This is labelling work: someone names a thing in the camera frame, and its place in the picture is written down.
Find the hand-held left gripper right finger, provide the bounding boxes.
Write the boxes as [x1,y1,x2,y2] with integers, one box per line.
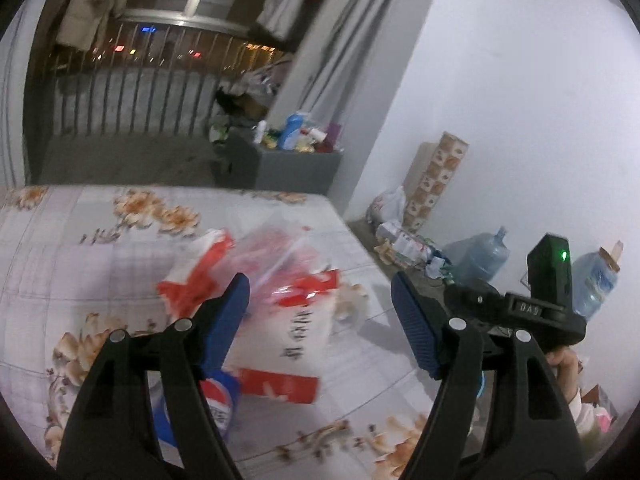
[391,272,586,480]

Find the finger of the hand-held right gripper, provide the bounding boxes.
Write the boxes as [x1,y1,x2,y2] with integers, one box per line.
[444,280,507,339]

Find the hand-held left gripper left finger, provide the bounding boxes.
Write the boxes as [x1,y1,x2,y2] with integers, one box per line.
[56,273,251,480]

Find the white red plastic bag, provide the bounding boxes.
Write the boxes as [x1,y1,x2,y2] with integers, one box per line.
[239,268,342,406]

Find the person's right hand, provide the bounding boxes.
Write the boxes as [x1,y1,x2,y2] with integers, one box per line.
[545,347,583,401]

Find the large blue water jug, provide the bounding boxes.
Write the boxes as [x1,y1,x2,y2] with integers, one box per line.
[570,240,625,318]
[442,226,511,286]

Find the red white snack packet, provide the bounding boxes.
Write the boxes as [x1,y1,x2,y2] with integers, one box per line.
[156,229,236,323]

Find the crumpled clear plastic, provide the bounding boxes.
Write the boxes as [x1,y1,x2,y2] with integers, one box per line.
[331,284,371,333]

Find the clear plastic bag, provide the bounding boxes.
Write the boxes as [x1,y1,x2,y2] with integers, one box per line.
[235,222,333,301]

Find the pile of bags on floor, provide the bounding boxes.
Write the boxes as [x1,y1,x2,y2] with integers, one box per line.
[375,222,453,281]

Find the blue white packet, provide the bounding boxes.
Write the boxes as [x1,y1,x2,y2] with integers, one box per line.
[150,367,244,448]

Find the patterned tall box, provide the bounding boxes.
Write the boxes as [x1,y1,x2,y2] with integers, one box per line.
[402,131,470,233]

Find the grey cabinet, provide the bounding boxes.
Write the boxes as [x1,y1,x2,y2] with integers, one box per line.
[215,127,343,196]

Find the blue detergent bottle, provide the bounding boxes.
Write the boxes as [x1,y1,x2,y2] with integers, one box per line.
[280,112,307,151]

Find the box of clothes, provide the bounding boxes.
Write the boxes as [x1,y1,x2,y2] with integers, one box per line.
[215,60,296,116]

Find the metal balcony railing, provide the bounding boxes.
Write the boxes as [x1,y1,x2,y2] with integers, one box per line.
[42,17,296,136]

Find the grey curtain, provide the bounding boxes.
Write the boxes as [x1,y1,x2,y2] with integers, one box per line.
[272,0,446,126]

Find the white hanging jacket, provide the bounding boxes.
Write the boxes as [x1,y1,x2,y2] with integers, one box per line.
[255,0,312,41]

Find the beige hanging coat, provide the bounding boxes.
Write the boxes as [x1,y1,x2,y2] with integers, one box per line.
[54,0,135,53]

